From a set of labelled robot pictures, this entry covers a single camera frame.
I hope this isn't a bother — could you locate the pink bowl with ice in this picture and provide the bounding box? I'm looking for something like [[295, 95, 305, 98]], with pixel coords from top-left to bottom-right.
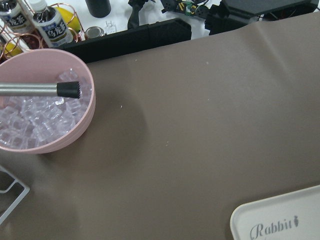
[[0, 48, 96, 154]]

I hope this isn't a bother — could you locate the black bar device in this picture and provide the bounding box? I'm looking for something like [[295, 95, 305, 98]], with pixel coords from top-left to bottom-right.
[[58, 18, 192, 63]]

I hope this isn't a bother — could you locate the steel muddler rod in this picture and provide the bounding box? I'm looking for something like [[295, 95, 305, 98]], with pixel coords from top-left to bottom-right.
[[0, 81, 81, 99]]

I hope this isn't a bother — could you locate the black controller device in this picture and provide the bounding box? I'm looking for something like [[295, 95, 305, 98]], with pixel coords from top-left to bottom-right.
[[204, 0, 320, 35]]

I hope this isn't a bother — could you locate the near tea bottle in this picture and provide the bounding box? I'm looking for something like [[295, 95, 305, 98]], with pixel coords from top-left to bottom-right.
[[28, 0, 74, 48]]

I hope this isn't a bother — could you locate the tea bottle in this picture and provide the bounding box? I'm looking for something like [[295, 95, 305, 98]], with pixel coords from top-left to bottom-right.
[[0, 0, 34, 34], [28, 0, 74, 48]]

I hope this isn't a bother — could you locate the beige rabbit tray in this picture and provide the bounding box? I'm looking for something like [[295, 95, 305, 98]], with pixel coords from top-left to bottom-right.
[[230, 185, 320, 240]]

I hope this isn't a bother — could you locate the far tea bottle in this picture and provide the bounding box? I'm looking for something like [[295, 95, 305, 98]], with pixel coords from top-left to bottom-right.
[[0, 0, 34, 34]]

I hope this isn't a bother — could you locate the white cup rack frame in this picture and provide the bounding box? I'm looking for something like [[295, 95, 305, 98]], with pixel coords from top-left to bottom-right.
[[0, 166, 30, 224]]

